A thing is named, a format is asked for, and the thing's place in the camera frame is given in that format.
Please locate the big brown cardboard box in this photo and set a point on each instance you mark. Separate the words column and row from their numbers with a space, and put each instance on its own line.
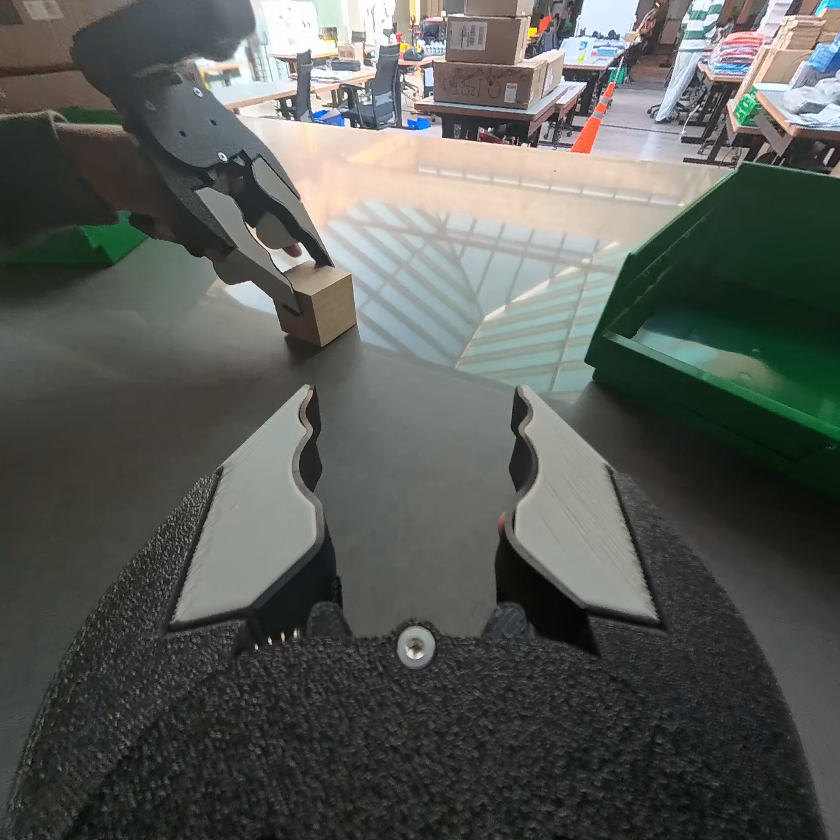
column 39, row 59

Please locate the labelled cardboard box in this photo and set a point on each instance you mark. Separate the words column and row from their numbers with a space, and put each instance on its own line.
column 499, row 39

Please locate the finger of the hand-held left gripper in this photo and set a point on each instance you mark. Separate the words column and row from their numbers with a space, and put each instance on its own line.
column 282, row 190
column 243, row 256

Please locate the stack of blue boxes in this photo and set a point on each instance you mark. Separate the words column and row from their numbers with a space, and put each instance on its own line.
column 825, row 56

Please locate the orange traffic cone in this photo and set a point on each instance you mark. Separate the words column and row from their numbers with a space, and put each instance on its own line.
column 587, row 134

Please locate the blue storage bin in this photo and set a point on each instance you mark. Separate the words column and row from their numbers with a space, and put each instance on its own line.
column 328, row 118
column 420, row 123

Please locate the large scribbled cardboard box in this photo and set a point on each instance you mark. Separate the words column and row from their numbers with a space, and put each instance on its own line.
column 485, row 82

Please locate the small plain cardboard box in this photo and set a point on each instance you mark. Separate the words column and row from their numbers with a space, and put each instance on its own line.
column 499, row 6

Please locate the green plastic bin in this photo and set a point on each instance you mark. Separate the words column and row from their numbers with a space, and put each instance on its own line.
column 754, row 262
column 79, row 243

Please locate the large plain wooden cube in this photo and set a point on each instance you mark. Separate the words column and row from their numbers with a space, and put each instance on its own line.
column 328, row 308

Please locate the stack of flat cardboard boxes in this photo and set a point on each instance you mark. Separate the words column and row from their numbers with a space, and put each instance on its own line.
column 797, row 36

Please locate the wooden table with clutter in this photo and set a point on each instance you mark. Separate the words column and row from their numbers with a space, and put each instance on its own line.
column 807, row 131

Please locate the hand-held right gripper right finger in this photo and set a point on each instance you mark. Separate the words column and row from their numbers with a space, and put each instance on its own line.
column 577, row 525

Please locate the black office chair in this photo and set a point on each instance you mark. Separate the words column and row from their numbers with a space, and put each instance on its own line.
column 384, row 85
column 303, row 79

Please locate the person's left forearm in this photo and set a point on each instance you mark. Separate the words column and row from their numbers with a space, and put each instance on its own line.
column 33, row 184

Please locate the stack of folded clothes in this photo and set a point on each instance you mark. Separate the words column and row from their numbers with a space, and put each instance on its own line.
column 738, row 52

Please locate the stack of green bins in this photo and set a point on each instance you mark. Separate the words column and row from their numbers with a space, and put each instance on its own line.
column 747, row 108

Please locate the pile of grey bagged clothes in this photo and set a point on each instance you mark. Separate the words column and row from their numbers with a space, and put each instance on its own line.
column 814, row 92

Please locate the person's left hand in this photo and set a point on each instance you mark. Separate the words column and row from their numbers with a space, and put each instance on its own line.
column 111, row 164

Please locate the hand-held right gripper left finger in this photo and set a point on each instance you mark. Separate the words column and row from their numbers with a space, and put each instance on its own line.
column 262, row 525

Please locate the long wooden desk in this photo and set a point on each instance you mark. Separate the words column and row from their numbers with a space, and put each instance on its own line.
column 275, row 92

